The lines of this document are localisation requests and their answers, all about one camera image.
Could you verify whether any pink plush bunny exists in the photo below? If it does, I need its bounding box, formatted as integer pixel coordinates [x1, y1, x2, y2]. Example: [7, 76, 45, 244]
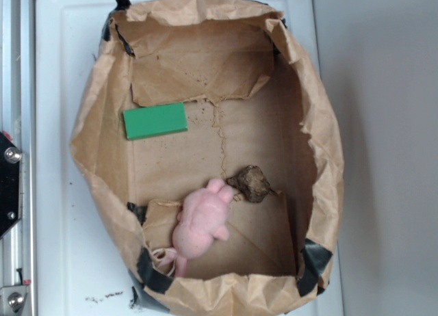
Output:
[153, 178, 234, 277]

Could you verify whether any brown paper bag liner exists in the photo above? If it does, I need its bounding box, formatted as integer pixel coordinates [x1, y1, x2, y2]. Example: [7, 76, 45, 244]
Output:
[70, 0, 344, 315]

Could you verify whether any brown rock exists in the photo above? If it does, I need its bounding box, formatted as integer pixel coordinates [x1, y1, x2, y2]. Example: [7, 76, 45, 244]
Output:
[226, 165, 271, 203]

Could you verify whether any green rectangular block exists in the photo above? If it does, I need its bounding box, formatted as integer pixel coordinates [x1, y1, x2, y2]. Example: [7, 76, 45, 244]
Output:
[123, 103, 188, 140]

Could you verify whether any black metal bracket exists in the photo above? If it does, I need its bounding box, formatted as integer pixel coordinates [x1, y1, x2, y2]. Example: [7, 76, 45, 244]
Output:
[0, 131, 23, 239]

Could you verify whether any aluminium frame rail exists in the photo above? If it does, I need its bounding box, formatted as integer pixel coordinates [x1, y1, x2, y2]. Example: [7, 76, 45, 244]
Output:
[1, 0, 37, 315]

